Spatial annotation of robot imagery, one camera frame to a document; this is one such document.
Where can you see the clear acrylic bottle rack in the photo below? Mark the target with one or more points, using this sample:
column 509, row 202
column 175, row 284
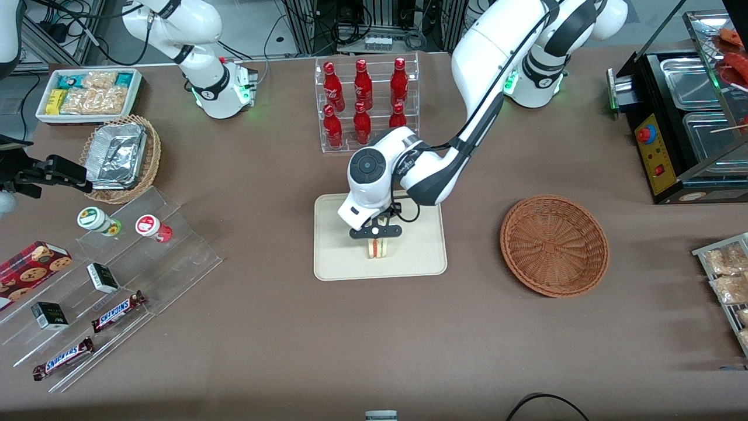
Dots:
column 377, row 64

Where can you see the red grilled sausages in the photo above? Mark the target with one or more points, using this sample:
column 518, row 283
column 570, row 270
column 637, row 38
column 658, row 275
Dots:
column 733, row 58

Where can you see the clear cracker packet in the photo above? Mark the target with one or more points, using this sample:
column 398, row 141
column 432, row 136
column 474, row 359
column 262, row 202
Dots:
column 93, row 100
column 99, row 80

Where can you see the triangle sandwich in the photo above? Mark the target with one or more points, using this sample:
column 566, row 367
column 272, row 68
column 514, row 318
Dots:
column 378, row 248

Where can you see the small grey device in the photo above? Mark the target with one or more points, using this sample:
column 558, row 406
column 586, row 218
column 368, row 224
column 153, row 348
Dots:
column 381, row 416

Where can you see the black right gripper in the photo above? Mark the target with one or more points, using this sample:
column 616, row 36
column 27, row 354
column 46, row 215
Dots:
column 22, row 174

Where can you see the red lid snack cup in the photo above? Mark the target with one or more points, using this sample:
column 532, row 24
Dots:
column 149, row 226

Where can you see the steel food pan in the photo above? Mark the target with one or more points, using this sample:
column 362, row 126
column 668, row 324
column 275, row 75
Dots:
column 710, row 143
column 689, row 82

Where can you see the clear bag of fried snacks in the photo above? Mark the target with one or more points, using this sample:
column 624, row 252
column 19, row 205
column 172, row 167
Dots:
column 744, row 339
column 730, row 289
column 743, row 317
column 724, row 260

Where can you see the Snickers chocolate bar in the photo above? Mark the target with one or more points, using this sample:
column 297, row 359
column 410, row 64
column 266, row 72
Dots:
column 63, row 358
column 117, row 311

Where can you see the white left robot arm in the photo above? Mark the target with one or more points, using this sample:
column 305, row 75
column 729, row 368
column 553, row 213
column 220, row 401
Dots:
column 485, row 58

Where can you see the brown round wicker basket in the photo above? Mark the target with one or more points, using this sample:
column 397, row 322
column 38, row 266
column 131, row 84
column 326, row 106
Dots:
column 555, row 245

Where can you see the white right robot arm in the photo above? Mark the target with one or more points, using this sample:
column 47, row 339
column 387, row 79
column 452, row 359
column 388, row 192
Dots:
column 204, row 82

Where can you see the green lid snack cup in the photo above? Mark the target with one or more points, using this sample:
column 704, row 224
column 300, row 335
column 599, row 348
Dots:
column 93, row 219

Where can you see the black food warmer cabinet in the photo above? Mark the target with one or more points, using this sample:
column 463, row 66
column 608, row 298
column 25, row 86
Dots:
column 657, row 158

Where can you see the clear acrylic stepped shelf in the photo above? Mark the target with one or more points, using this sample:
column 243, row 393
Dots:
column 175, row 257

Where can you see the cream plastic tray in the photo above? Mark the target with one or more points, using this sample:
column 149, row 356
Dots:
column 421, row 251

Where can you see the light wicker basket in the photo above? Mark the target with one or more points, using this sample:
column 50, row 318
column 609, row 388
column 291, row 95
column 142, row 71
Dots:
column 152, row 152

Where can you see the teal snack packet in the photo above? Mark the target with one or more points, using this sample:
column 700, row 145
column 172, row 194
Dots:
column 124, row 79
column 69, row 81

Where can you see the stack of foil containers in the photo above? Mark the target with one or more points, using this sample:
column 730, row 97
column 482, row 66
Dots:
column 117, row 155

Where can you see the small black carton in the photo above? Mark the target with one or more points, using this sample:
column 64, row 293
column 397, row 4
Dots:
column 49, row 316
column 102, row 278

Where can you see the grey snack tray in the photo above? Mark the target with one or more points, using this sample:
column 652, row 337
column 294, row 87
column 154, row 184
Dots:
column 701, row 252

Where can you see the white power strip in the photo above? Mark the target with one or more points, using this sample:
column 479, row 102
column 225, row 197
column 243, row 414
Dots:
column 378, row 43

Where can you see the red cola bottle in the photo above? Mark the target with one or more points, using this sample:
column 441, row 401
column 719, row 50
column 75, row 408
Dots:
column 333, row 88
column 397, row 117
column 362, row 127
column 399, row 82
column 333, row 130
column 363, row 85

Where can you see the yellow snack packet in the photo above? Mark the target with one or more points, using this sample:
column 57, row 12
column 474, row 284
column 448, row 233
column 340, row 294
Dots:
column 55, row 102

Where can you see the white rectangular snack bin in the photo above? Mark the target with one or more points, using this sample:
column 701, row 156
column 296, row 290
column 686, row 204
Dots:
column 44, row 117

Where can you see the red plaid cookie box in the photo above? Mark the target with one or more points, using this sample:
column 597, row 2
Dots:
column 32, row 269

